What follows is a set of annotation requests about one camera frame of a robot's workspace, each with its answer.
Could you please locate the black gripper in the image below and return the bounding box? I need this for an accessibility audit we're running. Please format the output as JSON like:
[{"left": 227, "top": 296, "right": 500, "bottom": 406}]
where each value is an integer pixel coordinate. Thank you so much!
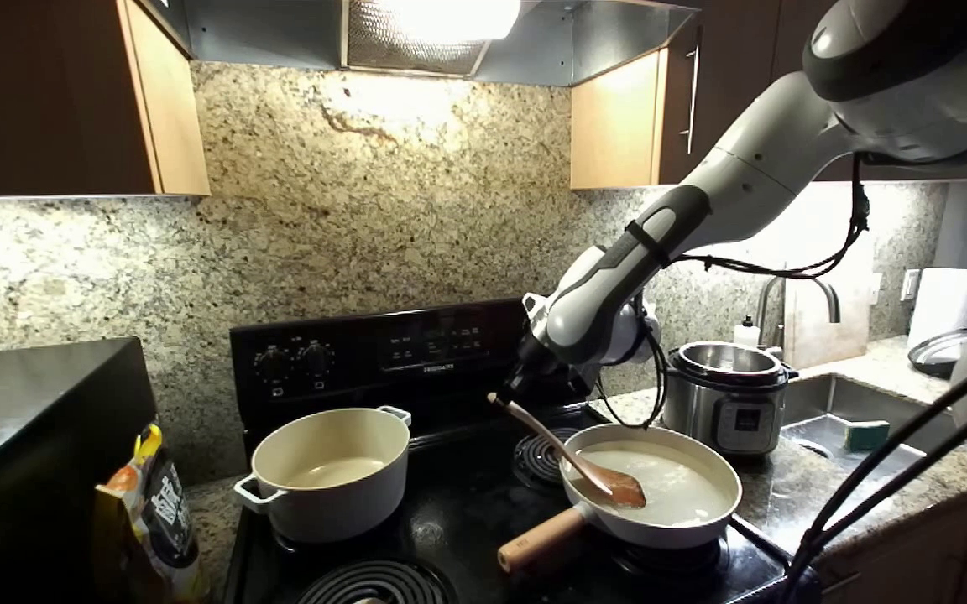
[{"left": 500, "top": 334, "right": 593, "bottom": 409}]

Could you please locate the wooden spoon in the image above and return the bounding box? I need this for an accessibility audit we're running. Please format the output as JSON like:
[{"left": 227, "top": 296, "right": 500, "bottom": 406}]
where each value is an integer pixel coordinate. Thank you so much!
[{"left": 486, "top": 391, "right": 648, "bottom": 511}]

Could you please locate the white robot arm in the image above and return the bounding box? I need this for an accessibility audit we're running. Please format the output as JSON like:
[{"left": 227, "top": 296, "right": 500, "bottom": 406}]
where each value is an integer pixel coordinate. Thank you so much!
[{"left": 500, "top": 0, "right": 967, "bottom": 403}]

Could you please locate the rear right coil burner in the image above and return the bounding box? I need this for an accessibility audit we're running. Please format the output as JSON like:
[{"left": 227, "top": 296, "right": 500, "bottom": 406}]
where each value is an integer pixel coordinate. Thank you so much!
[{"left": 515, "top": 435, "right": 561, "bottom": 485}]

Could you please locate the coil burner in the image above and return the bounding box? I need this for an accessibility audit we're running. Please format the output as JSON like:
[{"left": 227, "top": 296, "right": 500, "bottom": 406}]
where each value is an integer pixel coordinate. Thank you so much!
[
  {"left": 515, "top": 435, "right": 561, "bottom": 485},
  {"left": 300, "top": 559, "right": 452, "bottom": 604}
]

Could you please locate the black electric stove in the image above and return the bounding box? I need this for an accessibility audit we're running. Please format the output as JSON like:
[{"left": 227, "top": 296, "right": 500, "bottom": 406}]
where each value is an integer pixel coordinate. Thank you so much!
[{"left": 223, "top": 297, "right": 822, "bottom": 604}]

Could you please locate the stainless pressure cooker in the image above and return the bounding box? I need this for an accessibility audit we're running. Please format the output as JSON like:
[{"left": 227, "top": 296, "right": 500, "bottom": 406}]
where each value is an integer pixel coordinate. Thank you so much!
[{"left": 665, "top": 343, "right": 794, "bottom": 457}]

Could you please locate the white soap dispenser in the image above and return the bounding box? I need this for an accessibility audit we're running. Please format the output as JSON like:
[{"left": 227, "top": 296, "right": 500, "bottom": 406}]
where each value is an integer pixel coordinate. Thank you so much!
[{"left": 731, "top": 314, "right": 764, "bottom": 344}]

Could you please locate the chrome kitchen faucet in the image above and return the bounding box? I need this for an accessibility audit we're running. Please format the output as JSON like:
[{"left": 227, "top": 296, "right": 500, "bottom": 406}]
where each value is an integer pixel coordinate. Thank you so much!
[{"left": 757, "top": 274, "right": 843, "bottom": 350}]

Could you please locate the front left coil burner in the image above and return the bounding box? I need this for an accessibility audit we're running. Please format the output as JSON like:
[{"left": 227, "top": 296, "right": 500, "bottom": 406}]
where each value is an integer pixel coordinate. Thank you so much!
[{"left": 300, "top": 559, "right": 452, "bottom": 604}]

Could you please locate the steel kitchen sink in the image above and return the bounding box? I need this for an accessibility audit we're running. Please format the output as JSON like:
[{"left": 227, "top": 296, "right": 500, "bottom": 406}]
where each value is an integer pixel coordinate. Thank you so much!
[{"left": 773, "top": 372, "right": 967, "bottom": 489}]

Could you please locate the green sponge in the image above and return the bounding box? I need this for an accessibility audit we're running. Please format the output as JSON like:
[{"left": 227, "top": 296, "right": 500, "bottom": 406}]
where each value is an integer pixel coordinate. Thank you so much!
[{"left": 843, "top": 420, "right": 889, "bottom": 451}]

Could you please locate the steel range hood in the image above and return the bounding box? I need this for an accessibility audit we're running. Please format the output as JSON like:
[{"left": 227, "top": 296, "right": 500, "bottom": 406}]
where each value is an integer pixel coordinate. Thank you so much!
[{"left": 139, "top": 0, "right": 700, "bottom": 87}]

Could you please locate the white paper towel roll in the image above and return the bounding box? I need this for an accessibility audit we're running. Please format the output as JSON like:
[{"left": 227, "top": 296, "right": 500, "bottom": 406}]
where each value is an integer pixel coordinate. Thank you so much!
[{"left": 908, "top": 267, "right": 967, "bottom": 350}]

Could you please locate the black microwave oven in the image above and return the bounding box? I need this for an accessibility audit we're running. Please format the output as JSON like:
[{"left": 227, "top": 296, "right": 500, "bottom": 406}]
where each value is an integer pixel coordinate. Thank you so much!
[{"left": 0, "top": 337, "right": 155, "bottom": 604}]

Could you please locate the cream frying pan wooden handle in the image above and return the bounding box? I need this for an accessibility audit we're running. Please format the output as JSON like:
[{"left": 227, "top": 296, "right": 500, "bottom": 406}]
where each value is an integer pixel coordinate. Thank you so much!
[{"left": 495, "top": 420, "right": 746, "bottom": 578}]

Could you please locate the cream pot with handles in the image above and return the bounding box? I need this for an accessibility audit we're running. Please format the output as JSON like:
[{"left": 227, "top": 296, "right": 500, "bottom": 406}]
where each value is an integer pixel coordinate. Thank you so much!
[{"left": 234, "top": 406, "right": 413, "bottom": 543}]

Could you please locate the right wooden wall cabinet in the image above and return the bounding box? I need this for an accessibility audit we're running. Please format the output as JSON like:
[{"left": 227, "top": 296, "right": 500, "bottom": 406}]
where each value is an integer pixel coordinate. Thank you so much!
[{"left": 572, "top": 0, "right": 967, "bottom": 187}]

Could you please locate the wooden wall cabinet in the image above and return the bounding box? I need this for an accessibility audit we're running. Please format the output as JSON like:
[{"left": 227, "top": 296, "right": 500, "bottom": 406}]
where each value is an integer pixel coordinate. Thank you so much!
[
  {"left": 0, "top": 0, "right": 208, "bottom": 195},
  {"left": 572, "top": 0, "right": 967, "bottom": 187}
]

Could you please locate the left wooden wall cabinet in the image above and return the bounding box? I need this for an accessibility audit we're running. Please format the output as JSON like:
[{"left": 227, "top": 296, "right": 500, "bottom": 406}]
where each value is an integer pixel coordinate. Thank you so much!
[{"left": 0, "top": 0, "right": 208, "bottom": 195}]

